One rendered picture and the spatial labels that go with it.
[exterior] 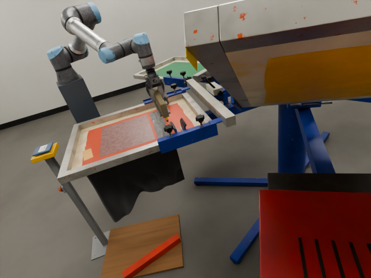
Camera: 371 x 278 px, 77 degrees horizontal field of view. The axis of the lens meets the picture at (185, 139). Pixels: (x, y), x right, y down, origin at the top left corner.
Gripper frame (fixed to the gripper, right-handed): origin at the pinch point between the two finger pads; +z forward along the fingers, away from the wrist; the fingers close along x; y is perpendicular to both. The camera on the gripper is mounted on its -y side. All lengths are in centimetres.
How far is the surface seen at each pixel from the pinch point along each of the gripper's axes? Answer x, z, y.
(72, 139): 54, 10, 6
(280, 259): -6, -2, -103
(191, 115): -15.9, 13.4, -3.5
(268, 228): -8, -2, -96
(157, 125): 5.0, 13.0, -3.9
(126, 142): 24.4, 13.5, -10.9
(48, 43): 135, -16, 380
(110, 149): 33.0, 13.5, -13.2
